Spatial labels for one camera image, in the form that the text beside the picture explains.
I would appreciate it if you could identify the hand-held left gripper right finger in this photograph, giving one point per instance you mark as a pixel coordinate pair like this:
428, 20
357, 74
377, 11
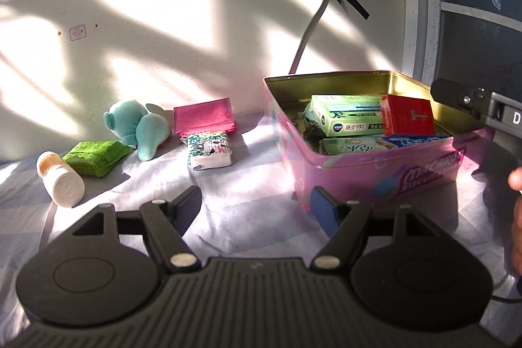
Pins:
326, 209

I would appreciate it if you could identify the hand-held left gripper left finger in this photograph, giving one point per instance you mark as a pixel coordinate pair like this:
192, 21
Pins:
185, 207

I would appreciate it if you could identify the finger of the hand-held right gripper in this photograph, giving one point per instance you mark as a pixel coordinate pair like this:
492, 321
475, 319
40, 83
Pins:
452, 93

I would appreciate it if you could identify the red box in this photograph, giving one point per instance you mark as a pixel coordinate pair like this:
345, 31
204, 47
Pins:
408, 115

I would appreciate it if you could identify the pink biscuit tin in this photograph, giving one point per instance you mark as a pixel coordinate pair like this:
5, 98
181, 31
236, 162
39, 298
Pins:
367, 176

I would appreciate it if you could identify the patterned tissue pack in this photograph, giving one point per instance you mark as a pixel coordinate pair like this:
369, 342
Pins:
210, 150

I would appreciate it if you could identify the green toothpaste box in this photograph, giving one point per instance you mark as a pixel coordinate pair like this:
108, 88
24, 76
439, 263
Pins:
383, 144

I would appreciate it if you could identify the teal plush toy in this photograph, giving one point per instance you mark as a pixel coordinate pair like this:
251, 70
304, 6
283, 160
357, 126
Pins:
140, 128

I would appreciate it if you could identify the pink zip wallet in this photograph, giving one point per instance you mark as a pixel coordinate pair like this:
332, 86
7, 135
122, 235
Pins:
204, 115

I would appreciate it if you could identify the small green box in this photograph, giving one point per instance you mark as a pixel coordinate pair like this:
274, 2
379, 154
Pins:
346, 117

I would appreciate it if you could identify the green tissue packet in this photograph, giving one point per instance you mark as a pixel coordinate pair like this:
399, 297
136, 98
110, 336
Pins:
96, 157

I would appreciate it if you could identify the orange label pill bottle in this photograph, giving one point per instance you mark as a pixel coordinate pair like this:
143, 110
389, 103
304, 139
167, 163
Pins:
61, 181

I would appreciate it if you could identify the person's right hand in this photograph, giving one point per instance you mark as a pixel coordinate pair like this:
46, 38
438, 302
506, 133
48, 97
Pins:
517, 217

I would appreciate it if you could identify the window frame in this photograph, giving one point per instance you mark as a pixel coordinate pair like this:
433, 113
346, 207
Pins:
469, 5

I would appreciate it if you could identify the small wall sticker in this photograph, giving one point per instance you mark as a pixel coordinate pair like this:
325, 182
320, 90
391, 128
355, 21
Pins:
77, 33

